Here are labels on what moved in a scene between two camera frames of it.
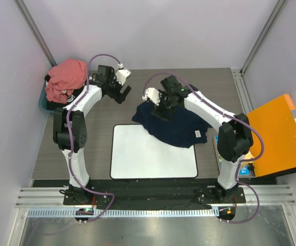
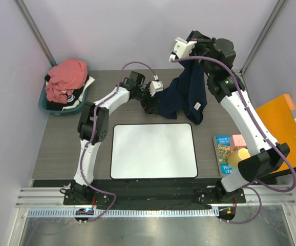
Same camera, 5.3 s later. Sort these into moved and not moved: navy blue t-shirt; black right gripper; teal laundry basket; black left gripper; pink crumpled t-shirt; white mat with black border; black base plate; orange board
Moved: navy blue t-shirt; black right gripper; black left gripper
Not moved: pink crumpled t-shirt; black base plate; teal laundry basket; white mat with black border; orange board
